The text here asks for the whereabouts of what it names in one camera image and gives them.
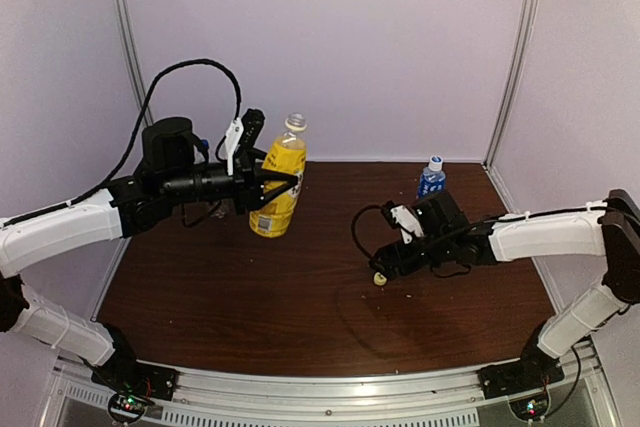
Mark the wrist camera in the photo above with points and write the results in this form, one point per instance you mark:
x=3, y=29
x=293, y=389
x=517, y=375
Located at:
x=403, y=218
x=240, y=138

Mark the front aluminium rail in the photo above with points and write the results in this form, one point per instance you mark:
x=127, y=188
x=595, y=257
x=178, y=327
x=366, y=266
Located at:
x=451, y=397

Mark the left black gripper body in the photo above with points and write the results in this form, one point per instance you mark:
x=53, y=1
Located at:
x=243, y=189

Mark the left aluminium frame post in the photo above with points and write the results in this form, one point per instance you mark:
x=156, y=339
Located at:
x=130, y=52

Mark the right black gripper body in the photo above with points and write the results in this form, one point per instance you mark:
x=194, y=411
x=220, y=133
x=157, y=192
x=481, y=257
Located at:
x=406, y=265

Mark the right circuit board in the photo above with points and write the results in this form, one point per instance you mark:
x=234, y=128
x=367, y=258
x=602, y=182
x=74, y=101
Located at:
x=530, y=408

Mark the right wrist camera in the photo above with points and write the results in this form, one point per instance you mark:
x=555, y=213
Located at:
x=403, y=218

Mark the aluminium frame post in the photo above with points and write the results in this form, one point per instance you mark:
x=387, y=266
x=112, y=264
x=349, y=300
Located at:
x=130, y=52
x=524, y=31

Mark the pale yellow bottle cap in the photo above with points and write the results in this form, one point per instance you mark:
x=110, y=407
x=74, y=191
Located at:
x=379, y=280

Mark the left circuit board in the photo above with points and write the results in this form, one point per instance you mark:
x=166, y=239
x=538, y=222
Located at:
x=127, y=408

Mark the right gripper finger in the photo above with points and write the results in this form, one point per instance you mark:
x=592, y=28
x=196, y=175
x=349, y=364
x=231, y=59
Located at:
x=376, y=263
x=388, y=274

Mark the right aluminium frame post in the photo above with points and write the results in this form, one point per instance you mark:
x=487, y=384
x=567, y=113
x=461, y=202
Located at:
x=524, y=31

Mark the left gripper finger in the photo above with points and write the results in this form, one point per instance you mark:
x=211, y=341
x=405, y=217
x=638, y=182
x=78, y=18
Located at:
x=295, y=178
x=281, y=194

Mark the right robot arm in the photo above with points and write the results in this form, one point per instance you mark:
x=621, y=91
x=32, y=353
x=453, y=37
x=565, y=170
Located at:
x=435, y=231

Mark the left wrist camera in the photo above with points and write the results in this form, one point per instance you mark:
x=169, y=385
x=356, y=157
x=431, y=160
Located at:
x=240, y=138

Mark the circuit board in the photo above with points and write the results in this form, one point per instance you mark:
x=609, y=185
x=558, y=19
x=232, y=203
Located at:
x=530, y=408
x=127, y=408

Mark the blue label bottle white cap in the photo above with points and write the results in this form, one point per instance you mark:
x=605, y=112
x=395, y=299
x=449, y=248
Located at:
x=432, y=178

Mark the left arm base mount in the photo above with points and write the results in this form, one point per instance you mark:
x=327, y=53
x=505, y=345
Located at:
x=124, y=374

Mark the yellow drink bottle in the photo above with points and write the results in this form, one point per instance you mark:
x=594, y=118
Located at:
x=287, y=155

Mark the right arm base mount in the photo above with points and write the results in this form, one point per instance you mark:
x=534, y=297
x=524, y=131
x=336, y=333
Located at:
x=515, y=374

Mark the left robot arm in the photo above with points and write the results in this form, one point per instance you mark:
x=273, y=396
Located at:
x=175, y=170

